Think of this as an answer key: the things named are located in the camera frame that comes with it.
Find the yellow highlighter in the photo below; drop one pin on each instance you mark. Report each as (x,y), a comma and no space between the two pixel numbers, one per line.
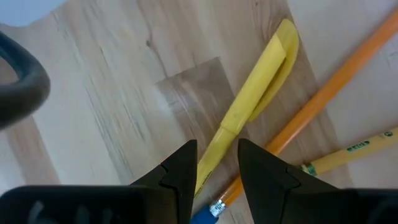
(248,99)

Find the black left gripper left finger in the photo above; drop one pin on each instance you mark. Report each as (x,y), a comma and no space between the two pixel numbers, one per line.
(180,186)

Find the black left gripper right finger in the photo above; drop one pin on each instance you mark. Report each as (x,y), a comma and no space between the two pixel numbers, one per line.
(267,193)

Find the orange pencil with blue eraser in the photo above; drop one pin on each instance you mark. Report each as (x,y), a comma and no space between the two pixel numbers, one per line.
(326,93)

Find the yellow pencil with green ferrule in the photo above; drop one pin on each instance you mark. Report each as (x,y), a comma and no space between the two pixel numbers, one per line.
(342,155)

